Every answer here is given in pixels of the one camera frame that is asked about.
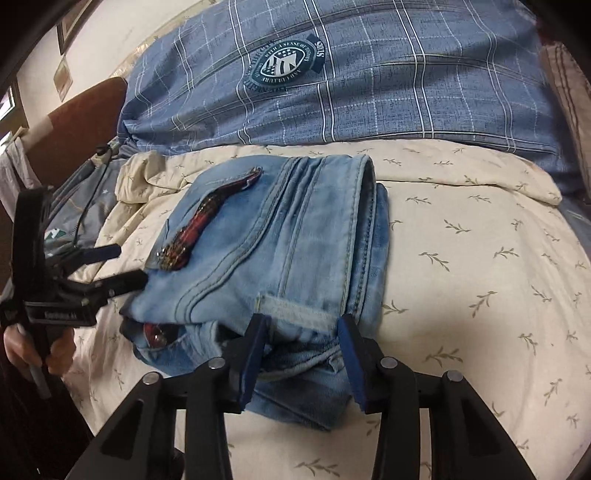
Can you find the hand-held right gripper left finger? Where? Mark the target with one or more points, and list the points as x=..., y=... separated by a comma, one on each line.
x=251, y=364

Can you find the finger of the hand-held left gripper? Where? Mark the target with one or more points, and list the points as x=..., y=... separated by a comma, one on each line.
x=99, y=254
x=124, y=281

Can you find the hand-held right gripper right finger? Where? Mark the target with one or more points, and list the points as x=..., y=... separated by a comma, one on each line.
x=355, y=369

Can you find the blue denim pants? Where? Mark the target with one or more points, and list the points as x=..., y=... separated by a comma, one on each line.
x=286, y=249

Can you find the person's left hand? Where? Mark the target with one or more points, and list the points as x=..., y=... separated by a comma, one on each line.
x=21, y=346

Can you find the grey star-print cloth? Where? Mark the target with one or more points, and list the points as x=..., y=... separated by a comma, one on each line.
x=92, y=203

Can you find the white hanging cloth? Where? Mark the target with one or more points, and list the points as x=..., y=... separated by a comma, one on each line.
x=14, y=175

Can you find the brown headboard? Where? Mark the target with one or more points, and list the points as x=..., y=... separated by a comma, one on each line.
x=78, y=129

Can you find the cream leaf-print bed sheet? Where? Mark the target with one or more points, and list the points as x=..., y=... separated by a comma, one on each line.
x=461, y=277

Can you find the blue plaid quilt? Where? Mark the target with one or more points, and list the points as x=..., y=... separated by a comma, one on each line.
x=392, y=92

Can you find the striped floral pillow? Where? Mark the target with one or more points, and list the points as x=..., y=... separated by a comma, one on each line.
x=572, y=92

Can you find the beige wall plaque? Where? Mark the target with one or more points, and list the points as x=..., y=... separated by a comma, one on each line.
x=62, y=78

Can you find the framed wall picture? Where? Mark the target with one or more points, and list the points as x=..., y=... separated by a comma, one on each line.
x=69, y=30

